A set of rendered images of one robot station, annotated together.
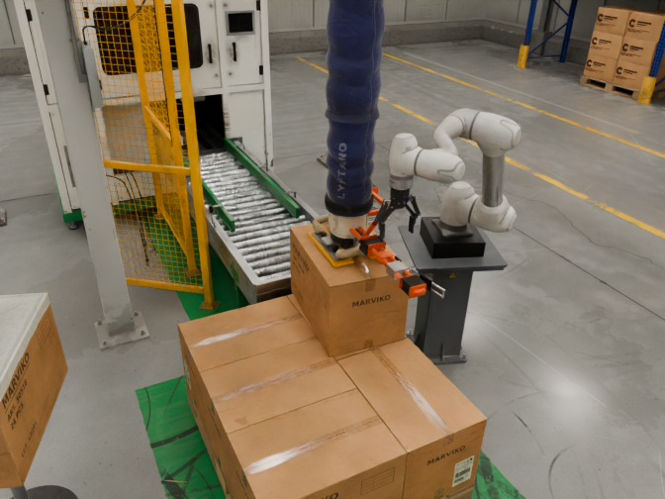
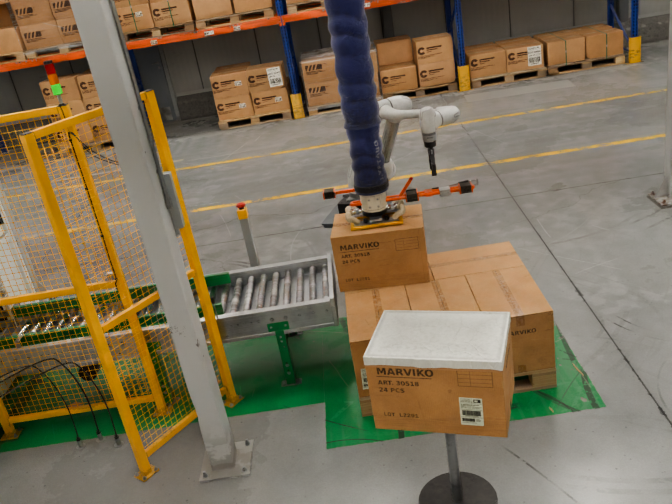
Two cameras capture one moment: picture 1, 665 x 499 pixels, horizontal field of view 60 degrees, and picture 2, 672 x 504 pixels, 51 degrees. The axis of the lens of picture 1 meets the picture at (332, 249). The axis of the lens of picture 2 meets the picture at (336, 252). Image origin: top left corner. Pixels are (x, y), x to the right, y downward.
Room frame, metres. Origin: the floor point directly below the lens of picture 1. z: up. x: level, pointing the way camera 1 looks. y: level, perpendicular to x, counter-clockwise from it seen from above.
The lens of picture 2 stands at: (0.55, 3.84, 2.76)
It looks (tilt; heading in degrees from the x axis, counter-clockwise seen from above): 25 degrees down; 300
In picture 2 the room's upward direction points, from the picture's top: 10 degrees counter-clockwise
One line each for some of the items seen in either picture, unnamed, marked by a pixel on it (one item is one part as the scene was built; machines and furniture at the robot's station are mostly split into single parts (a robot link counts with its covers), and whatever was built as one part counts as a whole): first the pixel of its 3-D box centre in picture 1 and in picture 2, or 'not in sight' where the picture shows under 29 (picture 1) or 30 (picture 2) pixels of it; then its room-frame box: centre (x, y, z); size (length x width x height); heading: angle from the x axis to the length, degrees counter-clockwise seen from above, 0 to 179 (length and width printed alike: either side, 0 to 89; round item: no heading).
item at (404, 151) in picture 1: (406, 154); (429, 118); (2.08, -0.27, 1.56); 0.13 x 0.11 x 0.16; 57
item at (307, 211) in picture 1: (285, 198); (175, 292); (3.95, 0.36, 0.50); 2.31 x 0.05 x 0.19; 28
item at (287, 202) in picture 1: (260, 171); (122, 292); (4.24, 0.58, 0.60); 1.60 x 0.10 x 0.09; 28
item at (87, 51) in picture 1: (91, 74); (158, 202); (3.00, 1.26, 1.62); 0.20 x 0.05 x 0.30; 28
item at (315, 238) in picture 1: (330, 245); (376, 221); (2.40, 0.01, 0.98); 0.34 x 0.10 x 0.05; 25
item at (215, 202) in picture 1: (194, 182); (102, 330); (3.99, 1.05, 0.60); 1.60 x 0.10 x 0.09; 28
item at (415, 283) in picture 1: (412, 285); (465, 187); (1.90, -0.32, 1.08); 0.08 x 0.07 x 0.05; 25
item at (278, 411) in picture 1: (317, 398); (439, 313); (2.02, 0.06, 0.34); 1.20 x 1.00 x 0.40; 28
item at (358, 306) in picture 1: (345, 281); (381, 247); (2.44, -0.07, 0.74); 0.60 x 0.40 x 0.40; 21
